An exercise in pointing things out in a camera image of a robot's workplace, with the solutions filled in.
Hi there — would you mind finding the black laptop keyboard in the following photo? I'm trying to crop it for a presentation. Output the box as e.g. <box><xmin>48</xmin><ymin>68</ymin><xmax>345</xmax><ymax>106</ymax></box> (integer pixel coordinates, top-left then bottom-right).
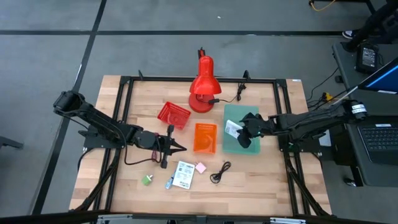
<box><xmin>357</xmin><ymin>123</ymin><xmax>398</xmax><ymax>166</ymax></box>

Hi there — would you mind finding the grey side desk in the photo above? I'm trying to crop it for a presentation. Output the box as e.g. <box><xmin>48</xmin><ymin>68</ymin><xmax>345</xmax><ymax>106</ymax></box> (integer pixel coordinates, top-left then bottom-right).
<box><xmin>331</xmin><ymin>42</ymin><xmax>398</xmax><ymax>187</ymax></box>

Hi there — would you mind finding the laptop screen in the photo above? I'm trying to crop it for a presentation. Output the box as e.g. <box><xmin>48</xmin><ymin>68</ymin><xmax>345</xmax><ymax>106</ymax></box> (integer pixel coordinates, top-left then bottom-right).
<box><xmin>357</xmin><ymin>57</ymin><xmax>398</xmax><ymax>95</ymax></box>

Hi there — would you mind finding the red plastic basket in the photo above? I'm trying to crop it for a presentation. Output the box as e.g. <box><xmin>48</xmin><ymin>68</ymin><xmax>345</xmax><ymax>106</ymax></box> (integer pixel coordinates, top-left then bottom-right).
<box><xmin>157</xmin><ymin>101</ymin><xmax>192</xmax><ymax>131</ymax></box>

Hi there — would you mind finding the black stand leg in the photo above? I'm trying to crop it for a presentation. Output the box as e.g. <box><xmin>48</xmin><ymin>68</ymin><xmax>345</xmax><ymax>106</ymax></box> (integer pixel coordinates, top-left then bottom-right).
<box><xmin>309</xmin><ymin>0</ymin><xmax>377</xmax><ymax>15</ymax></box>

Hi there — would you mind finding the black frame crossbar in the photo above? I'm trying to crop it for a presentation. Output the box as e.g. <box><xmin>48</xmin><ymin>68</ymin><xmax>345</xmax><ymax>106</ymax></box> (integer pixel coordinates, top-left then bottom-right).
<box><xmin>0</xmin><ymin>210</ymin><xmax>398</xmax><ymax>224</ymax></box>

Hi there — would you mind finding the red desk lamp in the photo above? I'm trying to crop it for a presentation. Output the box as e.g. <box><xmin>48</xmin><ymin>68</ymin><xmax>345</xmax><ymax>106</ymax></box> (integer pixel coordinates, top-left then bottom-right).
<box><xmin>188</xmin><ymin>47</ymin><xmax>223</xmax><ymax>114</ymax></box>

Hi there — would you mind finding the black floor cable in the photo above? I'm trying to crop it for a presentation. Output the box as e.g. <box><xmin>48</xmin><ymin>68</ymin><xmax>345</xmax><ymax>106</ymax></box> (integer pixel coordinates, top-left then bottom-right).
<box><xmin>306</xmin><ymin>67</ymin><xmax>340</xmax><ymax>110</ymax></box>

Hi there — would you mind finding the green translucent tray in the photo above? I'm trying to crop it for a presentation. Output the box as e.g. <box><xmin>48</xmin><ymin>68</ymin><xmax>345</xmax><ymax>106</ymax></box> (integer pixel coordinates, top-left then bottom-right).
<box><xmin>222</xmin><ymin>104</ymin><xmax>261</xmax><ymax>156</ymax></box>

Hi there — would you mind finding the yellow cable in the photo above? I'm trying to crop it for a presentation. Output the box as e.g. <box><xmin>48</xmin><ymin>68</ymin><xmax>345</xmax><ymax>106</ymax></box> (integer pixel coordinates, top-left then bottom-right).
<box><xmin>308</xmin><ymin>0</ymin><xmax>336</xmax><ymax>12</ymax></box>

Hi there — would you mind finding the silver aluminium frame post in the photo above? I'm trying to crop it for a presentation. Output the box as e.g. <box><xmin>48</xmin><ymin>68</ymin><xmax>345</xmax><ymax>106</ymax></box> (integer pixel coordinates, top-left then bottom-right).
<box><xmin>269</xmin><ymin>217</ymin><xmax>307</xmax><ymax>224</ymax></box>
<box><xmin>96</xmin><ymin>213</ymin><xmax>134</xmax><ymax>224</ymax></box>

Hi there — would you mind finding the black lamp power cable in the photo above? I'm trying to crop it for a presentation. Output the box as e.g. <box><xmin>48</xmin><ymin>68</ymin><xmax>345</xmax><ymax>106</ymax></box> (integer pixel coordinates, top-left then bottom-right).
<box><xmin>195</xmin><ymin>81</ymin><xmax>248</xmax><ymax>105</ymax></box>

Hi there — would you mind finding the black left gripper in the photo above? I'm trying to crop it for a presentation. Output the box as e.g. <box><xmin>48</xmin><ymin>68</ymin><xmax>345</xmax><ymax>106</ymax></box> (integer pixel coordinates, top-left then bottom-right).
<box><xmin>133</xmin><ymin>124</ymin><xmax>187</xmax><ymax>169</ymax></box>

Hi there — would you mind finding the orange plastic basket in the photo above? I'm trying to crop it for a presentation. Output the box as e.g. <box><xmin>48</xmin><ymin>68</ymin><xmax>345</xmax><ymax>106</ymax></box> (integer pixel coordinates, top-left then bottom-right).
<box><xmin>193</xmin><ymin>123</ymin><xmax>218</xmax><ymax>154</ymax></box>

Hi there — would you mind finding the black metal table frame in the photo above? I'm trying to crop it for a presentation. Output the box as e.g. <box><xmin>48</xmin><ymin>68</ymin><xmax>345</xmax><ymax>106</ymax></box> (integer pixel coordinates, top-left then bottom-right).
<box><xmin>70</xmin><ymin>70</ymin><xmax>332</xmax><ymax>218</ymax></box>

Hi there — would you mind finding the white paper sheet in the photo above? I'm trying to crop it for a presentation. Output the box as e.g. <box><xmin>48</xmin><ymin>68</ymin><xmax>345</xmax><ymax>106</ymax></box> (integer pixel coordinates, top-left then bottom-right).
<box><xmin>318</xmin><ymin>129</ymin><xmax>332</xmax><ymax>147</ymax></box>

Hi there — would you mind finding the white printed product box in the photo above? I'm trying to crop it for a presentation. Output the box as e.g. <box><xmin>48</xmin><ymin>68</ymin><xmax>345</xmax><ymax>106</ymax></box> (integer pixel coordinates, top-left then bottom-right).
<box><xmin>224</xmin><ymin>119</ymin><xmax>244</xmax><ymax>139</ymax></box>
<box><xmin>172</xmin><ymin>161</ymin><xmax>196</xmax><ymax>190</ymax></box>

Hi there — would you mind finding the person's leg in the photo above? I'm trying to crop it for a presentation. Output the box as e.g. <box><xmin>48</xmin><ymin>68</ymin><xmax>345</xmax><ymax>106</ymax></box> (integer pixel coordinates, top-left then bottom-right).
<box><xmin>343</xmin><ymin>0</ymin><xmax>398</xmax><ymax>52</ymax></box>

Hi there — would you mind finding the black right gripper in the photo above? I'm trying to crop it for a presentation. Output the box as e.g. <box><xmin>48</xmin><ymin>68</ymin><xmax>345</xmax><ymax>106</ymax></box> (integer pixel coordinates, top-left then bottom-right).
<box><xmin>238</xmin><ymin>112</ymin><xmax>272</xmax><ymax>149</ymax></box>

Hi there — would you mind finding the black power adapter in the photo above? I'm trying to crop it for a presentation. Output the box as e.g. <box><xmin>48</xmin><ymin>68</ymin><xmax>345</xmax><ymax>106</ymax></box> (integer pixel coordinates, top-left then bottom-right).
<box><xmin>355</xmin><ymin>42</ymin><xmax>381</xmax><ymax>75</ymax></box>

